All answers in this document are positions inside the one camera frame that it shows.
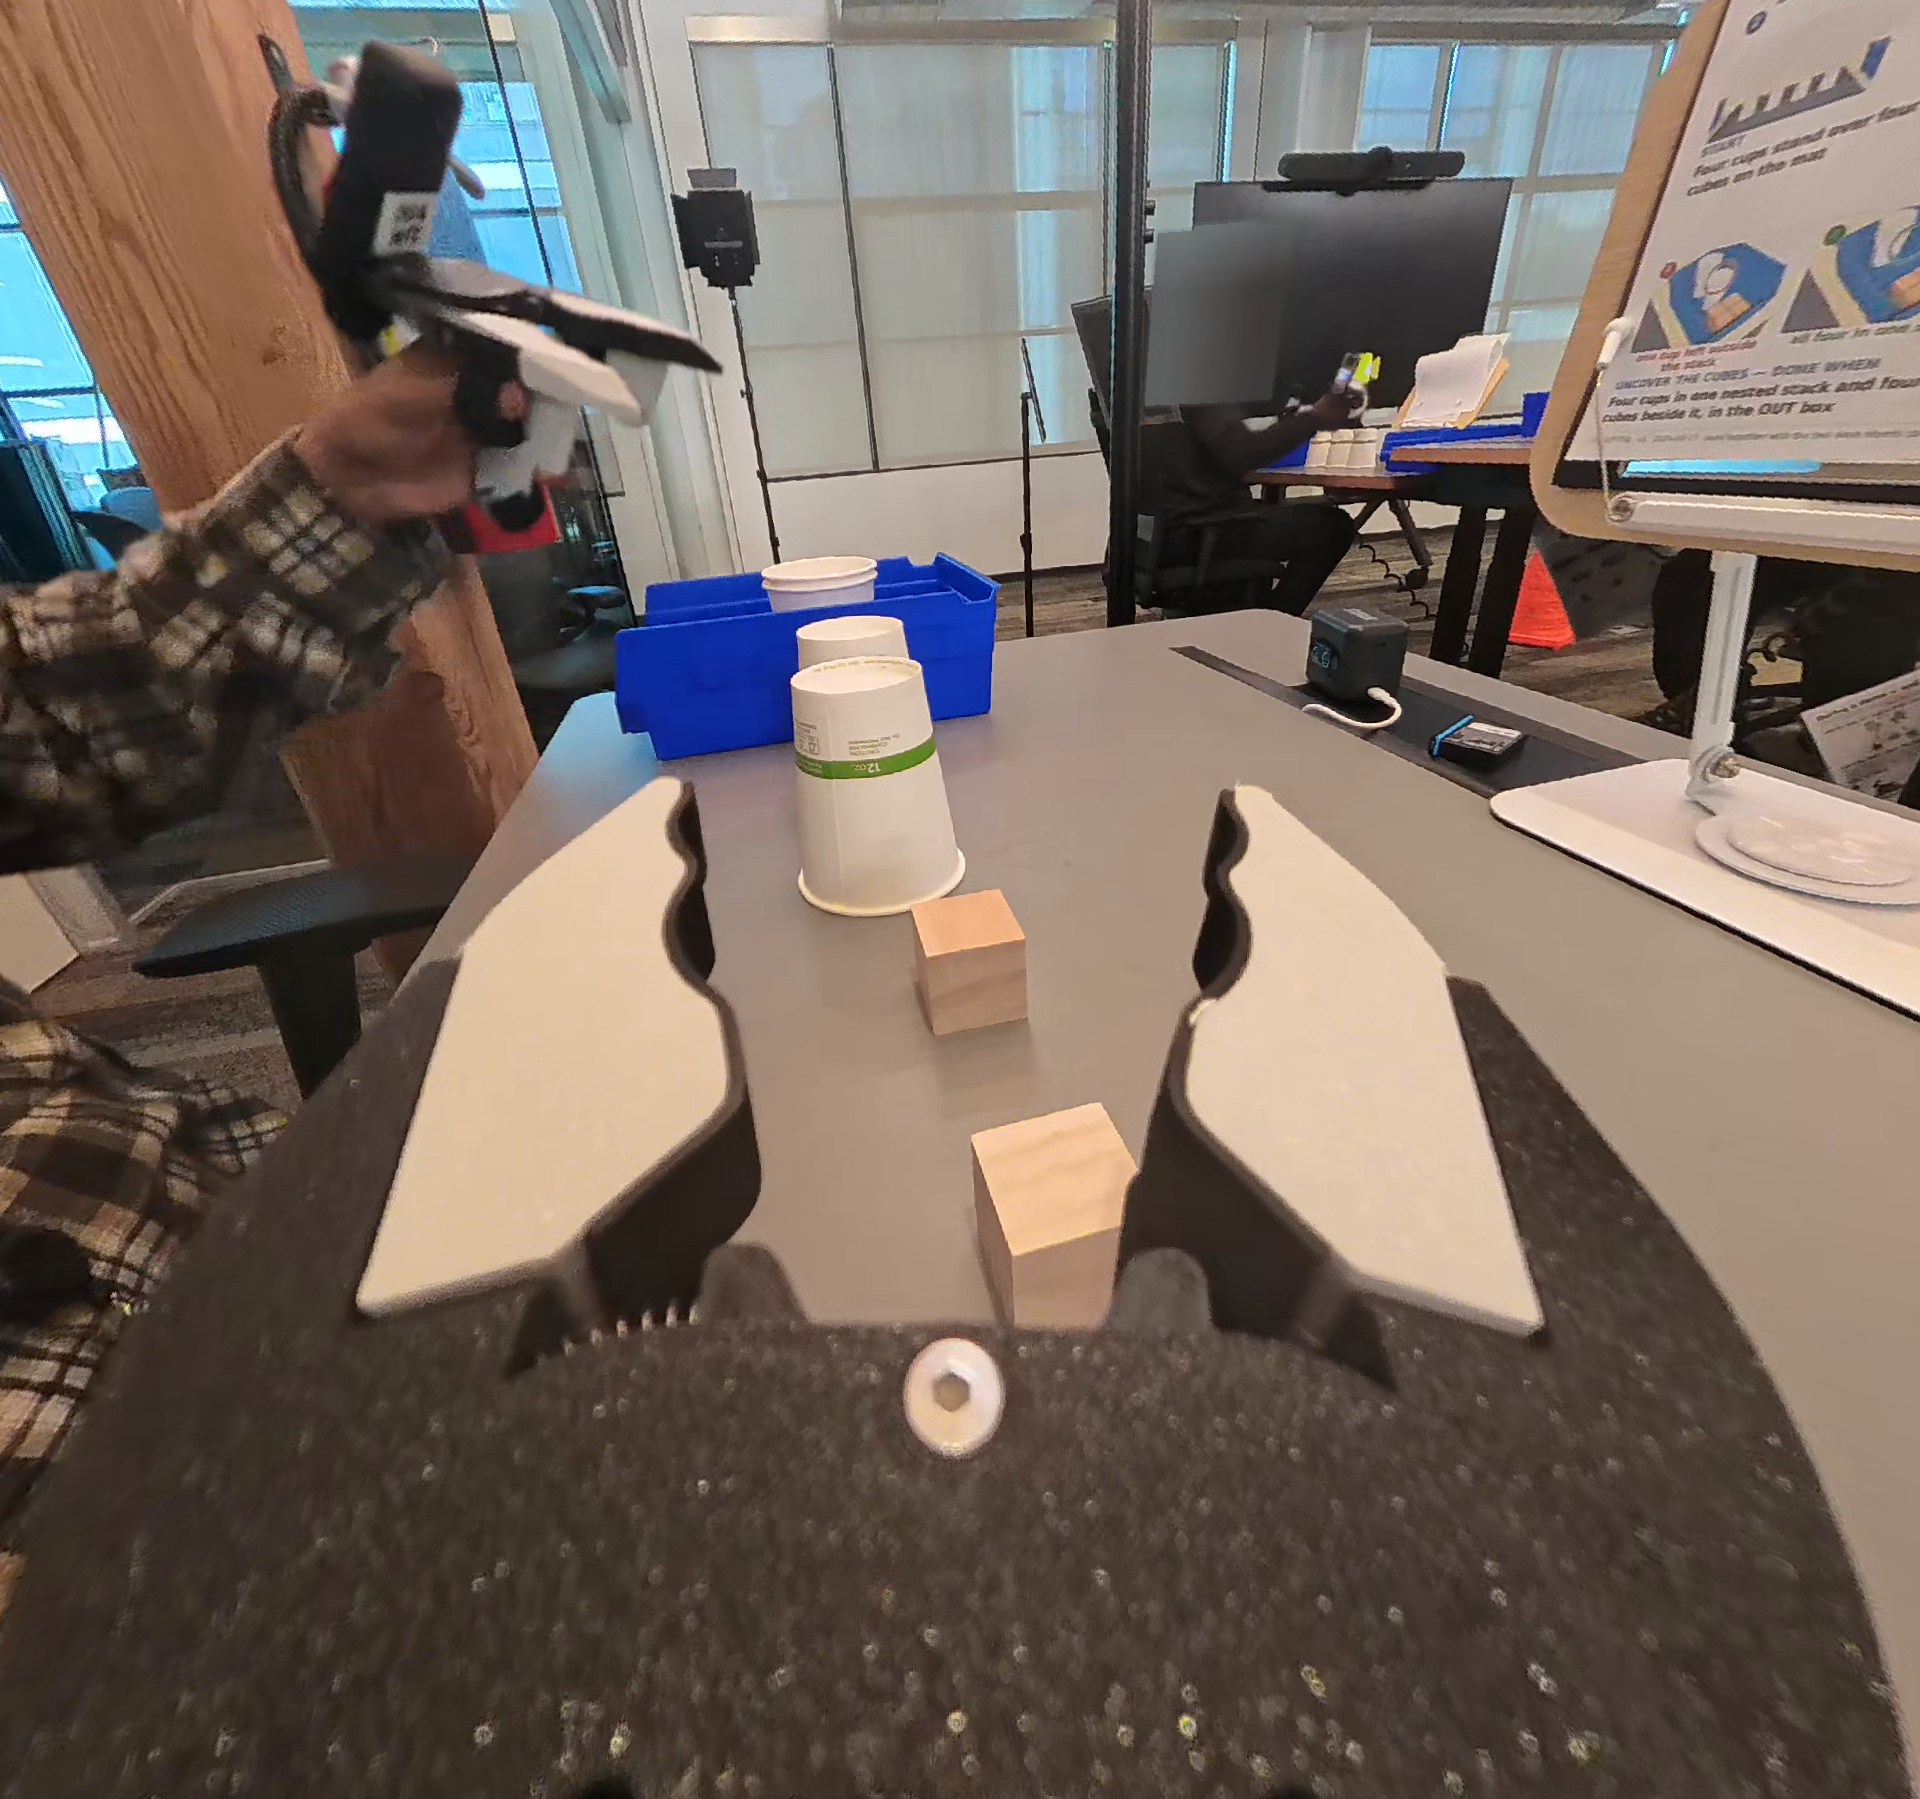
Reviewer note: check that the blue plastic bin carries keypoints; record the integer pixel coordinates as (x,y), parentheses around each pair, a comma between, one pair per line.
(704,690)

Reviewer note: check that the small black device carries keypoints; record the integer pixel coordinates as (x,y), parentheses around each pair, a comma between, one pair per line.
(1484,744)

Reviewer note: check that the person's left forearm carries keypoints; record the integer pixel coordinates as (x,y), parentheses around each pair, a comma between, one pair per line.
(180,630)

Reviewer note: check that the large black screen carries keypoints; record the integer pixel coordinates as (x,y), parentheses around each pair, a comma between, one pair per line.
(1395,268)

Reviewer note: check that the black chair armrest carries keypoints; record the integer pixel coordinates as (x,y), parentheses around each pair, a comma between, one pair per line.
(301,914)

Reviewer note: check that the wooden clipboard stand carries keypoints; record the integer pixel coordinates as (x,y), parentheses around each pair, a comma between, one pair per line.
(1455,382)

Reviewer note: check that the wooden background desk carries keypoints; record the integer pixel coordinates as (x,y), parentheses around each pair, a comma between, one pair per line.
(1482,570)

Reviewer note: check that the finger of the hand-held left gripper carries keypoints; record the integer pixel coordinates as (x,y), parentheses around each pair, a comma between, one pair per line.
(584,316)
(608,382)

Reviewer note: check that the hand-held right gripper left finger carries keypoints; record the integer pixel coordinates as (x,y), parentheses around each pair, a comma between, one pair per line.
(525,1080)

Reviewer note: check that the black studio light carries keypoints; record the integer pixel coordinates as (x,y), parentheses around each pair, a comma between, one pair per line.
(715,232)

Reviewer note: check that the black conference camera bar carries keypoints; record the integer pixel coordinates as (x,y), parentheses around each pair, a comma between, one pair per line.
(1368,166)

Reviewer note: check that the person's left hand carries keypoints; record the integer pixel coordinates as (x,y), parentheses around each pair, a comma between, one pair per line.
(390,448)

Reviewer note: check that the white tablet stand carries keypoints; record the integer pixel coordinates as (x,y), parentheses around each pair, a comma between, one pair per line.
(1620,840)

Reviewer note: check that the orange traffic cone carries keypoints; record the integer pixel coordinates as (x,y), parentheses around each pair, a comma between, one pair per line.
(1540,614)

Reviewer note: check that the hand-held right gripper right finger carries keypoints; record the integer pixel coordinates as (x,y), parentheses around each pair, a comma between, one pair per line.
(1351,1094)

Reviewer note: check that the black vertical pole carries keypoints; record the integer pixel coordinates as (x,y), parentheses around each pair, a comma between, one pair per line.
(1129,178)

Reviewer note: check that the black power bank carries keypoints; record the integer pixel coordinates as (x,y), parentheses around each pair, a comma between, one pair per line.
(1358,660)

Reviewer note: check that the wooden cube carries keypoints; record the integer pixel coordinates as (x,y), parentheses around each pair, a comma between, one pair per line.
(968,974)
(1051,1214)

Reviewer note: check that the wooden pillar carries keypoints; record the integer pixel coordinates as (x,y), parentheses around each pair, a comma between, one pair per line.
(134,178)

